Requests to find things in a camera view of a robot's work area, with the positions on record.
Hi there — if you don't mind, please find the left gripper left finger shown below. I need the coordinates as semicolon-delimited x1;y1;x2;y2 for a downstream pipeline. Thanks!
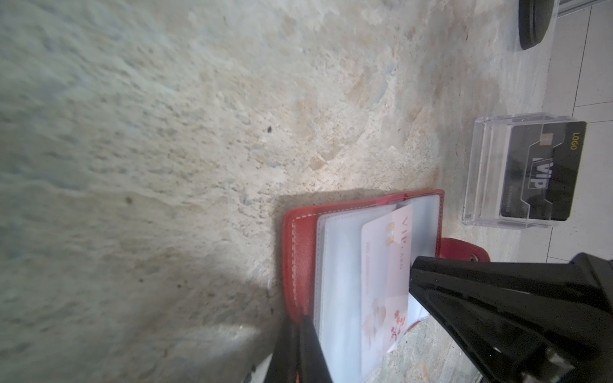
263;318;333;383

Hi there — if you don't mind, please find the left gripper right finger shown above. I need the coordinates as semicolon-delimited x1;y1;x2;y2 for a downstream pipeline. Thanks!
410;253;612;382

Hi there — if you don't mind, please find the red leather card holder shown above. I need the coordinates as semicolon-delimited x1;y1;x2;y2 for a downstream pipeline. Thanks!
283;190;489;382

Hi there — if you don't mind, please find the pink VIP card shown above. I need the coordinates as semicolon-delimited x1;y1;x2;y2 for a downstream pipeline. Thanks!
361;205;413;378

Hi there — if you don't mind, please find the clear case with credit cards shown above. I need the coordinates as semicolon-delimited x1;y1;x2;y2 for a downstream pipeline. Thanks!
462;113;577;230

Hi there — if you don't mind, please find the black microphone stand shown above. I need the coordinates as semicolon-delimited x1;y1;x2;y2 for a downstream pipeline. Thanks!
518;0;556;50

